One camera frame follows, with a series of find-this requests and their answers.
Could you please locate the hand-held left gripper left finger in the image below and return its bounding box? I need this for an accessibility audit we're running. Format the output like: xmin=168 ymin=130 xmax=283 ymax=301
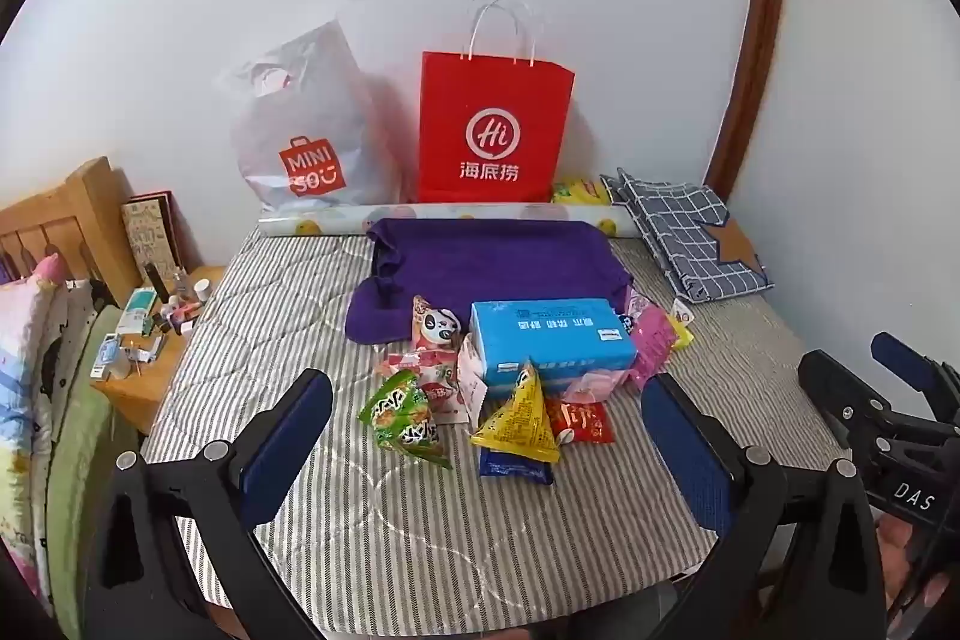
xmin=82 ymin=368 xmax=335 ymax=640

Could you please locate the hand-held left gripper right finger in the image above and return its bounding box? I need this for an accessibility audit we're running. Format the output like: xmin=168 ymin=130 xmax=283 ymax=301
xmin=640 ymin=372 xmax=890 ymax=640

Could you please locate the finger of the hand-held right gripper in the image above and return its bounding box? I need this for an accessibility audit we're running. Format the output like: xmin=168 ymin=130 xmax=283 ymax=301
xmin=871 ymin=331 xmax=960 ymax=420
xmin=797 ymin=349 xmax=912 ymax=453

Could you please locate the pink panda snack packet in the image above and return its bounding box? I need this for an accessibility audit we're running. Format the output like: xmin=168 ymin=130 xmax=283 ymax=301
xmin=410 ymin=295 xmax=464 ymax=371

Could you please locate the red snack packet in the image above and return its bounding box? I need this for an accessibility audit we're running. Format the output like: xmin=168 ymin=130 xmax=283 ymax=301
xmin=544 ymin=396 xmax=614 ymax=446

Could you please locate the green snack packet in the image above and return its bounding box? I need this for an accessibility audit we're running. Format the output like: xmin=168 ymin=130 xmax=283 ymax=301
xmin=358 ymin=368 xmax=453 ymax=470

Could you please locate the grey striped mattress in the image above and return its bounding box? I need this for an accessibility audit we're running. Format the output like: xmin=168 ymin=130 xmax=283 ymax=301
xmin=139 ymin=227 xmax=848 ymax=618

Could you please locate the magenta snack packet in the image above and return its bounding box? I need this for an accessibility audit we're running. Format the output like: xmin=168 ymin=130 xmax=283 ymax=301
xmin=628 ymin=302 xmax=678 ymax=390

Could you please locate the wooden nightstand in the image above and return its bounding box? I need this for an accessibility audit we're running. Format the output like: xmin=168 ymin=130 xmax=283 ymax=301
xmin=90 ymin=265 xmax=226 ymax=438

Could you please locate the pink red-lettered snack packet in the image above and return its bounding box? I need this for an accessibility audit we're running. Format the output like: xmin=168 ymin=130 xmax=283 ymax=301
xmin=377 ymin=351 xmax=466 ymax=425

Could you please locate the yellow triangular snack packet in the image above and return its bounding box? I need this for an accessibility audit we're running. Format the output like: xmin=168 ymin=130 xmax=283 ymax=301
xmin=470 ymin=359 xmax=563 ymax=465

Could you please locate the small blue snack packet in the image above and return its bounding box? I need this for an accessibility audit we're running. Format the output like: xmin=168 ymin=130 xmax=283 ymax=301
xmin=478 ymin=449 xmax=554 ymax=485

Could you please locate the blue tissue pack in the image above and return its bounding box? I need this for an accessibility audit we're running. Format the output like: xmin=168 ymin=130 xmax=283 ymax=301
xmin=470 ymin=299 xmax=638 ymax=386

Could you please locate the teal white box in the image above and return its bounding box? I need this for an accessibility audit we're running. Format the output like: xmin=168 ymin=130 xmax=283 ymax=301
xmin=116 ymin=287 xmax=158 ymax=335

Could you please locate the blue white small box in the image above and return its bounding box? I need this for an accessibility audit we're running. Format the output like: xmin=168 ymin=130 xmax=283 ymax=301
xmin=91 ymin=334 xmax=121 ymax=378

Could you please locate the black slim bottle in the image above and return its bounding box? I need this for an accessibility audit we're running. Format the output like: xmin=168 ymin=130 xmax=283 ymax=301
xmin=142 ymin=263 xmax=170 ymax=311

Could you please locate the green blanket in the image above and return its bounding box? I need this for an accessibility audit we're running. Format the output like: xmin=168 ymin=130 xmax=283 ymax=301
xmin=45 ymin=306 xmax=143 ymax=640

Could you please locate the fruit printed wrap roll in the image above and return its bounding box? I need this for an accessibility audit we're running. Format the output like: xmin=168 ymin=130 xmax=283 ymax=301
xmin=257 ymin=201 xmax=646 ymax=238

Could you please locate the navy checked folded cloth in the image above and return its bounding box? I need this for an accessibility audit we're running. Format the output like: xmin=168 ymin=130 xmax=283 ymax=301
xmin=600 ymin=166 xmax=775 ymax=304

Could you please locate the black white printed cloth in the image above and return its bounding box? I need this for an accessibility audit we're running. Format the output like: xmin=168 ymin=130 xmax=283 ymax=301
xmin=41 ymin=280 xmax=113 ymax=431

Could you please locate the patterned kraft notebook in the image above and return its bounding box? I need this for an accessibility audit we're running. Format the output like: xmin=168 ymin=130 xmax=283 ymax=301
xmin=122 ymin=194 xmax=185 ymax=289

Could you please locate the purple towel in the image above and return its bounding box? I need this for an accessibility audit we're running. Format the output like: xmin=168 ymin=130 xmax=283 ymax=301
xmin=345 ymin=218 xmax=635 ymax=345

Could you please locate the floral pillow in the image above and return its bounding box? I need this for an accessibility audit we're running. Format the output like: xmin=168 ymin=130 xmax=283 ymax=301
xmin=0 ymin=254 xmax=68 ymax=581

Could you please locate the yellow green snack bag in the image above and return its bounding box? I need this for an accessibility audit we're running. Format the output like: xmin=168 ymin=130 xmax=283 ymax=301
xmin=551 ymin=176 xmax=612 ymax=206

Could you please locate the wooden headboard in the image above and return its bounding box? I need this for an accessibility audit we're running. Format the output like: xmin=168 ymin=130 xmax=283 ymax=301
xmin=0 ymin=156 xmax=143 ymax=311

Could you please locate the white plastic shopping bag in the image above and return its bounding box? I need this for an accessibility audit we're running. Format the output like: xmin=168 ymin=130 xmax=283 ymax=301
xmin=217 ymin=17 xmax=406 ymax=214

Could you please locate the red paper bag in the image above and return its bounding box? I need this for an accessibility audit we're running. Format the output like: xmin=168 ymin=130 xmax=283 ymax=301
xmin=416 ymin=0 xmax=577 ymax=205

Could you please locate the brown wooden door frame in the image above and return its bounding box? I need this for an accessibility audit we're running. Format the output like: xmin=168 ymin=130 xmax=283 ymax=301
xmin=705 ymin=0 xmax=790 ymax=199

